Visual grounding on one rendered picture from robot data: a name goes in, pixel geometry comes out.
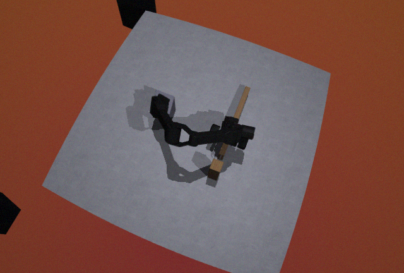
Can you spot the brown wooden board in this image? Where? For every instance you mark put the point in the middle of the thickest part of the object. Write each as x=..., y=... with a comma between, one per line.
x=237, y=115

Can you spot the dark brown wooden post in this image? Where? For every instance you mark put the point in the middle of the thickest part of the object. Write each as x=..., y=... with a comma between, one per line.
x=215, y=169

